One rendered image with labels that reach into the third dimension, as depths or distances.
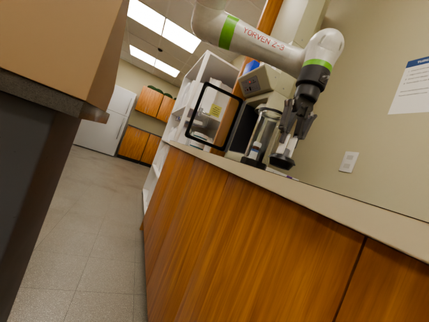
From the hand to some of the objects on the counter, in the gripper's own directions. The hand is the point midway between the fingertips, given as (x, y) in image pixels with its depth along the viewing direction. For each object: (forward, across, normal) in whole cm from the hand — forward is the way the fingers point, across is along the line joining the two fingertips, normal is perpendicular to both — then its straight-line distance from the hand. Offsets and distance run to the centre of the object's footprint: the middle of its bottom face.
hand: (286, 145), depth 65 cm
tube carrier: (+10, -2, +12) cm, 15 cm away
